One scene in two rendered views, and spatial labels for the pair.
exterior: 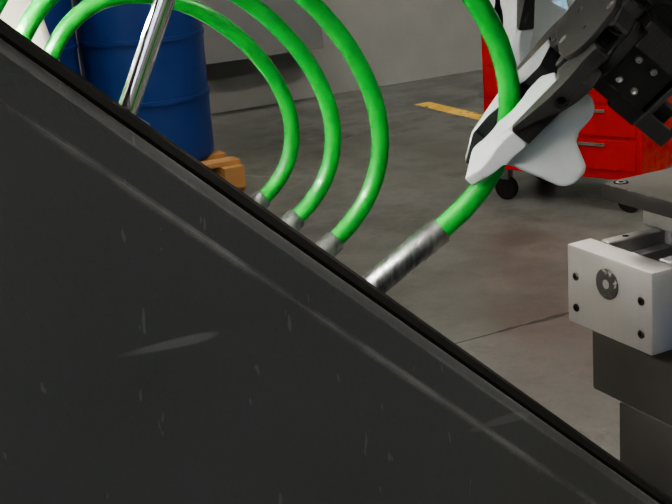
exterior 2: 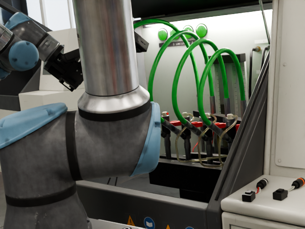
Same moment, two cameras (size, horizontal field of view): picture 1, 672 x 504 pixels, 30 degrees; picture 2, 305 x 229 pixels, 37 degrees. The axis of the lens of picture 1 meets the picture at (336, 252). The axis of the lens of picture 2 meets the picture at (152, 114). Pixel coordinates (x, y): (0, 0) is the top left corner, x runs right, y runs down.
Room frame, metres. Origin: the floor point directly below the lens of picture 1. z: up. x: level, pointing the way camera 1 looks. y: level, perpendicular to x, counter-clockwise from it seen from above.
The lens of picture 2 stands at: (2.08, -0.61, 1.36)
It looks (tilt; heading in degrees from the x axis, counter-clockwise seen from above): 9 degrees down; 153
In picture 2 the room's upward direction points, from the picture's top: 6 degrees counter-clockwise
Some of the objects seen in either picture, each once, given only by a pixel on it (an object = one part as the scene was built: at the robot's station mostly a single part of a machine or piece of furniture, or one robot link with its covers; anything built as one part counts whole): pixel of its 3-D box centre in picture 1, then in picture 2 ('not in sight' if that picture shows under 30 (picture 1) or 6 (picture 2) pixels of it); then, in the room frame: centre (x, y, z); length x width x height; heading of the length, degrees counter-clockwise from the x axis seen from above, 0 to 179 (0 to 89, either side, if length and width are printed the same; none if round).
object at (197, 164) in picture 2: not in sight; (201, 184); (0.92, 0.12, 0.91); 0.34 x 0.10 x 0.15; 22
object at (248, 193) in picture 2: not in sight; (255, 189); (1.26, 0.06, 0.99); 0.12 x 0.02 x 0.02; 119
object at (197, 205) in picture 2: not in sight; (121, 215); (0.90, -0.15, 0.87); 0.62 x 0.04 x 0.16; 22
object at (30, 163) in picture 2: not in sight; (39, 146); (1.34, -0.45, 1.20); 0.13 x 0.12 x 0.14; 65
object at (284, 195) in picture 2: not in sight; (289, 188); (1.31, 0.12, 0.99); 0.12 x 0.02 x 0.02; 108
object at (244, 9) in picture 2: not in sight; (203, 15); (0.71, 0.32, 1.43); 0.54 x 0.03 x 0.02; 22
